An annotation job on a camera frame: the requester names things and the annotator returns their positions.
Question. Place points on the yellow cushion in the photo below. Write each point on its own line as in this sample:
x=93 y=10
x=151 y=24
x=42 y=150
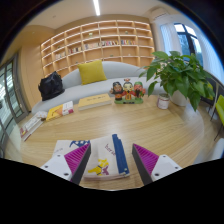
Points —
x=92 y=72

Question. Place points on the black bag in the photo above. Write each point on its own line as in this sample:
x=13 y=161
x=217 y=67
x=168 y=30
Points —
x=51 y=86

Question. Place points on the small patterned pouch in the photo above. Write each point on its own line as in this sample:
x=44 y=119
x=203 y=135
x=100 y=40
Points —
x=41 y=115

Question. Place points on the white sheer curtain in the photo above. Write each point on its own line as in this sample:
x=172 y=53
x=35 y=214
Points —
x=168 y=38

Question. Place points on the wooden wall shelf unit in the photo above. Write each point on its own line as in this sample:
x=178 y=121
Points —
x=100 y=46

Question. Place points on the white towel with animal print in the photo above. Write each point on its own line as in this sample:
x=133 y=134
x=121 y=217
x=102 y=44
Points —
x=105 y=156

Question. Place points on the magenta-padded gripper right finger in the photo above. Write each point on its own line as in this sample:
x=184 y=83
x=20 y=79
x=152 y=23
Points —
x=156 y=166

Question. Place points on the light grey curved sofa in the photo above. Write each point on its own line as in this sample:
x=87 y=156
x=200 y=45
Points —
x=100 y=87

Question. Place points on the long ceiling light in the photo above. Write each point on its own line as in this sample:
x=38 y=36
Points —
x=96 y=7

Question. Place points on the dark framed window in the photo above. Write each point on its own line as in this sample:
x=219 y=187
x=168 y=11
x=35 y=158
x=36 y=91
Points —
x=188 y=43

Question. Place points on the yellow book with red edge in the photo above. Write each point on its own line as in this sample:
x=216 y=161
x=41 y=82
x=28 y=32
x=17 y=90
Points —
x=60 y=111

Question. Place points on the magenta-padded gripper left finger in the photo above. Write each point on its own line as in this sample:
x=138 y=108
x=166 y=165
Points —
x=63 y=165

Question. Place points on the green potted plant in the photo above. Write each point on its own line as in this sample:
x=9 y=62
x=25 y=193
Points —
x=180 y=76

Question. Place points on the flat yellow book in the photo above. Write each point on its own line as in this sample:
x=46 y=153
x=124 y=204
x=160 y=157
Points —
x=94 y=101

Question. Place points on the red and white book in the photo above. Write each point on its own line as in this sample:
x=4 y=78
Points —
x=30 y=126

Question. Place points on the glass door with grey frame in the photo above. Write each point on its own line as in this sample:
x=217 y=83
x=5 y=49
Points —
x=8 y=106

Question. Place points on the colourful figurine set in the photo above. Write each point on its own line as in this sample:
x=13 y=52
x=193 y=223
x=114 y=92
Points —
x=128 y=91

